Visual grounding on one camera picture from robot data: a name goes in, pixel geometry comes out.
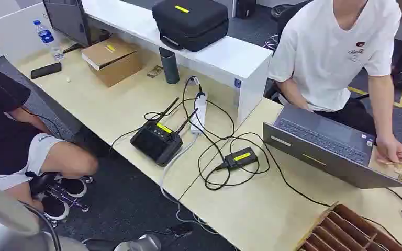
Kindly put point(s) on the brown cardboard box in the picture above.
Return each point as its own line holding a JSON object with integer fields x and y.
{"x": 112, "y": 60}

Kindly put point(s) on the white power strip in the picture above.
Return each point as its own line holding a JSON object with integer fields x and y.
{"x": 199, "y": 114}

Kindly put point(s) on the grey laptop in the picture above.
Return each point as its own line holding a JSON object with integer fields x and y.
{"x": 325, "y": 138}

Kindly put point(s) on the white desk partition panel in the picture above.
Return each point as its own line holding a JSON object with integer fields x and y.
{"x": 10, "y": 31}

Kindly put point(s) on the black box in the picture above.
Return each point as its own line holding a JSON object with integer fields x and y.
{"x": 245, "y": 8}

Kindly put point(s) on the white desk shelf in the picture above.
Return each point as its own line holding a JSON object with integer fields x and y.
{"x": 221, "y": 59}

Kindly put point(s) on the black carry case yellow label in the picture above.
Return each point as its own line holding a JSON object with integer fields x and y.
{"x": 190, "y": 24}

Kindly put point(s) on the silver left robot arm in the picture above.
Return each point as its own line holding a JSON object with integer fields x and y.
{"x": 0, "y": 235}

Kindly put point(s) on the chrome office chair base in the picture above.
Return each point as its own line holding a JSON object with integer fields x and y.
{"x": 65, "y": 199}

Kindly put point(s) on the black remote controller with antennas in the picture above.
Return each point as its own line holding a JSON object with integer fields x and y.
{"x": 156, "y": 142}

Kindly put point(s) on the black power adapter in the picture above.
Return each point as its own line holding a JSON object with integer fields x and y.
{"x": 180, "y": 229}

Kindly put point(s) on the clear water bottle blue label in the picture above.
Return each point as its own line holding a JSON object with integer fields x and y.
{"x": 46, "y": 36}

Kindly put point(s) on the black smartphone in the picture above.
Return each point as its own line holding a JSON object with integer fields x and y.
{"x": 46, "y": 70}

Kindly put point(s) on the black computer monitor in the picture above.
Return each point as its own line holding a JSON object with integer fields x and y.
{"x": 69, "y": 20}

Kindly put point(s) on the small patterned packet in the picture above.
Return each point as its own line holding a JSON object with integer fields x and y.
{"x": 155, "y": 71}

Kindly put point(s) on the wooden card box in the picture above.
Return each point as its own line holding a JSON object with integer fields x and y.
{"x": 343, "y": 228}

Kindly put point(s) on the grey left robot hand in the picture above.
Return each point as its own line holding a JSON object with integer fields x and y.
{"x": 142, "y": 243}

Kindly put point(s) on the grey cylindrical tumbler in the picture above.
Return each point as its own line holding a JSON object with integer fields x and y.
{"x": 169, "y": 67}

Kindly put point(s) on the black charger yellow label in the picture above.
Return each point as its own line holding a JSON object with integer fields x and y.
{"x": 241, "y": 157}

